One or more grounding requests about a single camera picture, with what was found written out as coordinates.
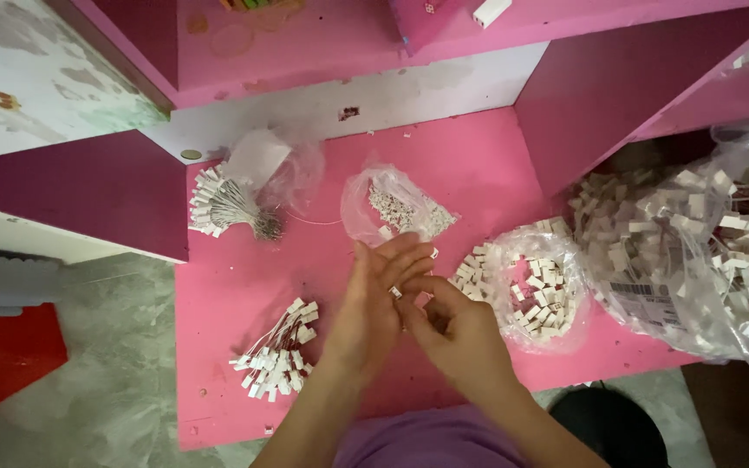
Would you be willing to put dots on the person's left hand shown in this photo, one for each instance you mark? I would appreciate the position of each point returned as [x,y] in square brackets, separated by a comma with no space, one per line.
[365,318]

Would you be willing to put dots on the person's right hand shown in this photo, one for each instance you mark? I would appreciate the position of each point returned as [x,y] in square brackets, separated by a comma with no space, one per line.
[465,344]

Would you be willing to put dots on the small white plastic connector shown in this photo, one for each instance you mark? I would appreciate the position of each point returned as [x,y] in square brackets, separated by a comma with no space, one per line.
[395,292]

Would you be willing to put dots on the clear bag of connector housings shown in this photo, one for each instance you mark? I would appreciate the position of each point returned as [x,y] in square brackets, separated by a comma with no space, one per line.
[534,289]

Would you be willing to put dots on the person's purple shirt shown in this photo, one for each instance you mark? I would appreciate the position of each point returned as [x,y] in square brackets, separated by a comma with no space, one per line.
[426,439]

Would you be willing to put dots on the small clear bag of terminals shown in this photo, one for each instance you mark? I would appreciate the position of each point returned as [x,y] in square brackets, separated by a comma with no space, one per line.
[394,208]

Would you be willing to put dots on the black round stool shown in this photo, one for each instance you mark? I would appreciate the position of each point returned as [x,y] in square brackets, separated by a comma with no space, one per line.
[608,426]

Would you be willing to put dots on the crumpled clear bag with paper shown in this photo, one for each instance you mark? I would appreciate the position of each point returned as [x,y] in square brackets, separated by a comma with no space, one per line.
[264,162]

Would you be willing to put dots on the small round coin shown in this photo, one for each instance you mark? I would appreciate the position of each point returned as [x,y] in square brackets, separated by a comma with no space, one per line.
[190,155]

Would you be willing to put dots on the pink desk shelf unit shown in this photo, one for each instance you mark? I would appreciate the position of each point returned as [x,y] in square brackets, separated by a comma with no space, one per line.
[348,65]

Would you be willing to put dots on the white rectangular block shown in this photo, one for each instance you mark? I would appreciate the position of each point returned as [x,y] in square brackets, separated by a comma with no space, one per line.
[491,10]

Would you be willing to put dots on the colourful striped item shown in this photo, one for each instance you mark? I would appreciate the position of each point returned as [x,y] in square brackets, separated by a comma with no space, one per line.
[251,4]

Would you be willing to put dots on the grey scalloped plastic object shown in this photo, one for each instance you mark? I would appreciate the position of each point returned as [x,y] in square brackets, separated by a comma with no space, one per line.
[4,286]

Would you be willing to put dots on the red plastic stool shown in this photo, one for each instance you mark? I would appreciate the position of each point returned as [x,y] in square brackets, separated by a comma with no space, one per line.
[0,361]

